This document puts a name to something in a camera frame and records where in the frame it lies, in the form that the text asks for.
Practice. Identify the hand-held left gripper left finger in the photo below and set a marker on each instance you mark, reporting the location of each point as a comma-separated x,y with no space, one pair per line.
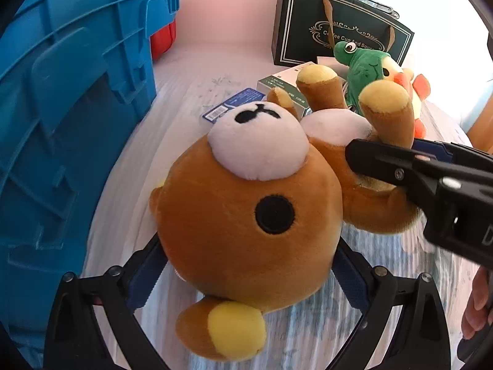
142,279

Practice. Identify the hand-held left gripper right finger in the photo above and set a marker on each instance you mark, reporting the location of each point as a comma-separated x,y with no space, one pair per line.
348,282

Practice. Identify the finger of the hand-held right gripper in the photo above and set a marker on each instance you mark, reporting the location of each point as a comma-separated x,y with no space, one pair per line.
389,162
443,150

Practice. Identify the green frog duck plush toy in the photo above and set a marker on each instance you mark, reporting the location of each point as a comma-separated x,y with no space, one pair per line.
366,69

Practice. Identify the brown bear plush toy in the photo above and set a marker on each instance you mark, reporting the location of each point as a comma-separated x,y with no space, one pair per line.
231,219

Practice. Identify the blue plastic crate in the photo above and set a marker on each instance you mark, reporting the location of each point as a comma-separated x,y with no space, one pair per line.
77,84

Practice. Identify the floral cloth covered desktop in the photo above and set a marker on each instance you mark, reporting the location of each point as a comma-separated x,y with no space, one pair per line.
185,96

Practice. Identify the person's right hand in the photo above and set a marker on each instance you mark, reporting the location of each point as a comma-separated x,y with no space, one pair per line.
479,300

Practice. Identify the green and white carton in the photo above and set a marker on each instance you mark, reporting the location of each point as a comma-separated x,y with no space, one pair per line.
281,81

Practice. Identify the metal hair clip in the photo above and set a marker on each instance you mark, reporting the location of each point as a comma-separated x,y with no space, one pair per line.
375,3

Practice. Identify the blue flat packet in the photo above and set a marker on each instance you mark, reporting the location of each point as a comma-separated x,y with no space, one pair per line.
238,100

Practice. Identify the dark green gift bag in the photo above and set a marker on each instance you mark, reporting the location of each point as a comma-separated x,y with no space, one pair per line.
300,19

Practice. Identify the red plastic case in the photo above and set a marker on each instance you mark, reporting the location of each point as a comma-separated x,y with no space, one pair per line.
161,42

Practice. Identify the wooden frame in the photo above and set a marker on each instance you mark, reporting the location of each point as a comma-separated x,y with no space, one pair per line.
483,131

